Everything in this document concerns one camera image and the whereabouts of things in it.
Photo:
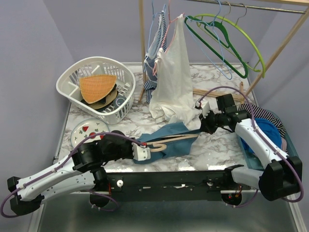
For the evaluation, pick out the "white plastic laundry basket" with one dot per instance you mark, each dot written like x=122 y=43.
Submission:
x=68 y=85

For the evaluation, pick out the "dark plates in basket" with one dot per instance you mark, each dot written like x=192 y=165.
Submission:
x=114 y=98

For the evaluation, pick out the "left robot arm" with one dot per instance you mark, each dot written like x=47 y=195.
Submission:
x=82 y=169

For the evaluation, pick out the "orange woven mat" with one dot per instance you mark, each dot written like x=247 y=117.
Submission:
x=96 y=87

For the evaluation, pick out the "lime green hanger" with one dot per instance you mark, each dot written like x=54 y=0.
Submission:
x=229 y=46

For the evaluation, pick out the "teal plastic bin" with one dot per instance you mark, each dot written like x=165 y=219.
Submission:
x=253 y=161

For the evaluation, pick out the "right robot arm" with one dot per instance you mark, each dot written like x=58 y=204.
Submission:
x=281 y=175

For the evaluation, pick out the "black white striped garment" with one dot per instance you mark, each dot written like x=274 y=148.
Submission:
x=260 y=113

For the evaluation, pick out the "wooden clothes rack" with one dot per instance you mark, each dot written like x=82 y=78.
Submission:
x=287 y=39

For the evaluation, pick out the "beige wooden hanger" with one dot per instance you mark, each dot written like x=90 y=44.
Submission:
x=161 y=145

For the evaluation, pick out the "light blue wire hanger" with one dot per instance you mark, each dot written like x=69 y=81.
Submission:
x=154 y=29

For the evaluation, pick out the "white tank top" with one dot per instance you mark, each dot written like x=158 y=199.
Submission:
x=172 y=100

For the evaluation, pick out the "pink garment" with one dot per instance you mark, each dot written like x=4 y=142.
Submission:
x=283 y=145

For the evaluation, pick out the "watermelon pattern plate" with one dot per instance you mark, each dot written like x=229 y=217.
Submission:
x=88 y=128

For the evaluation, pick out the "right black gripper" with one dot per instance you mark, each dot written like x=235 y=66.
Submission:
x=205 y=126

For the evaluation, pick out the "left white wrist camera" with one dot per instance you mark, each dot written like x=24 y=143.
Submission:
x=140 y=153

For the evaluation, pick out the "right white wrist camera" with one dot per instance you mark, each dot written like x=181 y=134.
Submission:
x=204 y=106

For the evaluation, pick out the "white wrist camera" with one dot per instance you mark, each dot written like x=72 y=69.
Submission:
x=204 y=106
x=140 y=153

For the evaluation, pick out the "teal blue tank top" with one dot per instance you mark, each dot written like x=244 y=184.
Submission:
x=174 y=149

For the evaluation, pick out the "blue striped garment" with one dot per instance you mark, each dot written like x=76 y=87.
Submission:
x=151 y=83

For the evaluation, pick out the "light blue plastic hanger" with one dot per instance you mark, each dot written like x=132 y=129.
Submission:
x=213 y=24

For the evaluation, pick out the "bright blue garment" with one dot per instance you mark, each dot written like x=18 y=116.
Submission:
x=270 y=130

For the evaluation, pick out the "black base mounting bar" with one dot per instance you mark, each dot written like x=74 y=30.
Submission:
x=166 y=186

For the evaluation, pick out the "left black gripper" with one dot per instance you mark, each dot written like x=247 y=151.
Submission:
x=131 y=156

